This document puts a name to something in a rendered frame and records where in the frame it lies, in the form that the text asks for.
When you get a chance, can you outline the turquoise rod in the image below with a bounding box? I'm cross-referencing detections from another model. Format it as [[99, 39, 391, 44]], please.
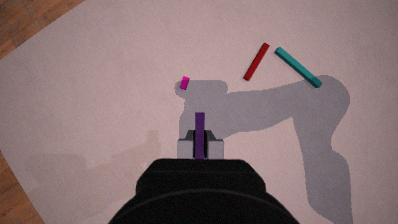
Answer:
[[274, 47, 322, 88]]

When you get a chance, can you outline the purple rod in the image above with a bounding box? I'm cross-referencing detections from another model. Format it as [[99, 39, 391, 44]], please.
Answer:
[[195, 112, 205, 159]]

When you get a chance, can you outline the small magenta block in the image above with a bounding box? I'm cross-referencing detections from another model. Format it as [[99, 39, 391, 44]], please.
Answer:
[[180, 76, 189, 90]]

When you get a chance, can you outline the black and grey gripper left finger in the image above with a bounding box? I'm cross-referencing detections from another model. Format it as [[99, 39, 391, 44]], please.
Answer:
[[177, 130, 195, 159]]

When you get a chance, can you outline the red rod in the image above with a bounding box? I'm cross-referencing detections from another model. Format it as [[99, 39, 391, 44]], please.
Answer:
[[243, 43, 270, 81]]

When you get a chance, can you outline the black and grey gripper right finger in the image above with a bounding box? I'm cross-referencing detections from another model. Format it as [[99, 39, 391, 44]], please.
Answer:
[[204, 130, 224, 159]]

